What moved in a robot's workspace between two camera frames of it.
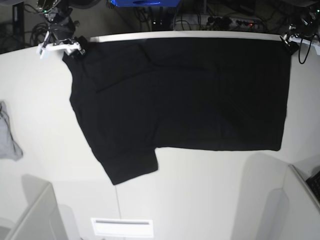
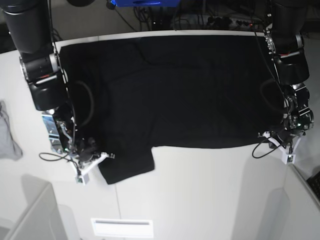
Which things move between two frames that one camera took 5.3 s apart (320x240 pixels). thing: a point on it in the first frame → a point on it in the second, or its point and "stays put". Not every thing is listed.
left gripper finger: (75, 55) → (266, 134)
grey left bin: (43, 219) stays put
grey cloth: (9, 148) stays put
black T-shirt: (130, 95) stays put
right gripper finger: (292, 46) → (103, 156)
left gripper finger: (82, 40) → (272, 143)
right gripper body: (306, 27) → (288, 134)
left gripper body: (63, 29) → (86, 148)
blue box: (146, 3) stays put
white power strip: (211, 20) stays put
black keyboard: (314, 182) stays put
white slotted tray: (123, 227) stays put
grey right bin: (293, 212) stays put
